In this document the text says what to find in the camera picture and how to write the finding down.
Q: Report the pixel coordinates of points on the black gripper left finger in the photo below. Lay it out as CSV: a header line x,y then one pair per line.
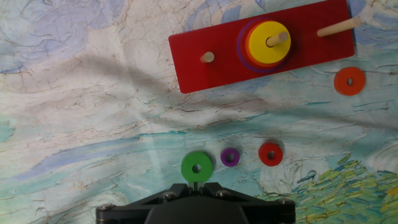
x,y
130,211

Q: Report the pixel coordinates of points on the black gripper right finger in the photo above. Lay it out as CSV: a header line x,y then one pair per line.
x,y
264,211

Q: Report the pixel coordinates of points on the red Hanoi base board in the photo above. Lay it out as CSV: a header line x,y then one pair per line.
x,y
202,40

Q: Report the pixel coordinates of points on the landscape painting print cloth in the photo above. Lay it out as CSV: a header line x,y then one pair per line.
x,y
77,124

